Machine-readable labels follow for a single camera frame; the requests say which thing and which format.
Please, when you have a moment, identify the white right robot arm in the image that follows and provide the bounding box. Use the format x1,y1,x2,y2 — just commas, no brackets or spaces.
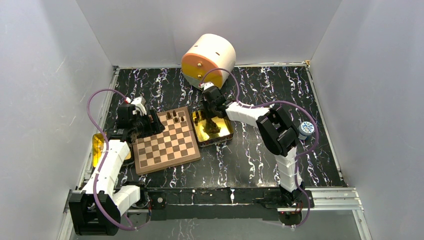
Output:
200,82,302,207

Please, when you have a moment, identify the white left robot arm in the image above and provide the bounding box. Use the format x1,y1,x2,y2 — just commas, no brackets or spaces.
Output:
68,103,165,236

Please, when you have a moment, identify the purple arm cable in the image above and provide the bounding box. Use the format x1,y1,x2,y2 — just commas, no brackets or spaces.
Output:
86,88,152,232
199,67,320,229

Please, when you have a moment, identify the wooden chess board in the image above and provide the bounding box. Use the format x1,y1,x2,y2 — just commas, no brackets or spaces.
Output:
133,106,201,176

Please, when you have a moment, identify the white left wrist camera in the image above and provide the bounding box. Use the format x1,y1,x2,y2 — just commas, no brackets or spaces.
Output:
125,96,147,116

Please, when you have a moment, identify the gold tin with dark pieces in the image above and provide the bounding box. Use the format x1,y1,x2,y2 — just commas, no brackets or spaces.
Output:
191,110,234,148

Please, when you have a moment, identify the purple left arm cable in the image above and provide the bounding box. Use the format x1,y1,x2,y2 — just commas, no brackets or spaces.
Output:
86,88,152,232

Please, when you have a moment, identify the round pastel drawer cabinet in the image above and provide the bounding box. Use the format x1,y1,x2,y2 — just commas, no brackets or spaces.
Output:
181,33,236,88

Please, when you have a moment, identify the blue white round cap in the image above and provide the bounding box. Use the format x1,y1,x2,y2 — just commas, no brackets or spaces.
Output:
298,121,316,141

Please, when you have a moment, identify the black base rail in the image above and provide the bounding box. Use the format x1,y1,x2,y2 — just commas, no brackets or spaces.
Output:
127,187,315,225

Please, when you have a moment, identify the gold tin with light pieces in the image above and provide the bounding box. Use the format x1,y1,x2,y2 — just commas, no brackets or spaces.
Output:
92,133,105,168

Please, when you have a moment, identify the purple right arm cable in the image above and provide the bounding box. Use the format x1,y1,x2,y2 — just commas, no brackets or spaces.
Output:
199,67,320,229

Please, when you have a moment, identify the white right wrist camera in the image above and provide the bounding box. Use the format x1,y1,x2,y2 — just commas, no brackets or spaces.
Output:
199,82,215,92

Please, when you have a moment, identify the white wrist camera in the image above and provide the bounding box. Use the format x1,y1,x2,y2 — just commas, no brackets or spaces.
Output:
199,82,215,92
125,96,147,116

